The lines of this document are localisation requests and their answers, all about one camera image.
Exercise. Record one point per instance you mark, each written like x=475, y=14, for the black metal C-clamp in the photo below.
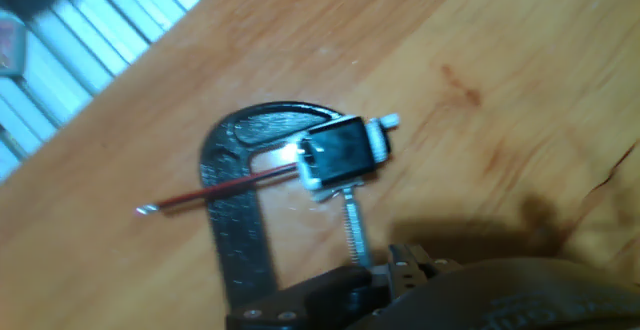
x=235, y=210

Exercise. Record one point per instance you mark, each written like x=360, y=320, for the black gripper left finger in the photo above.
x=310, y=300

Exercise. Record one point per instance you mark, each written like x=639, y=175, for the thin red pencil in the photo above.
x=220, y=190

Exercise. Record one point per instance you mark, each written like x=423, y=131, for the black white pencil sharpener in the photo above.
x=342, y=150

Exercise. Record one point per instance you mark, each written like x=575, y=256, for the glossy orange wooden board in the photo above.
x=450, y=95

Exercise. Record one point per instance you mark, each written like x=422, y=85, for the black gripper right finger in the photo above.
x=427, y=265

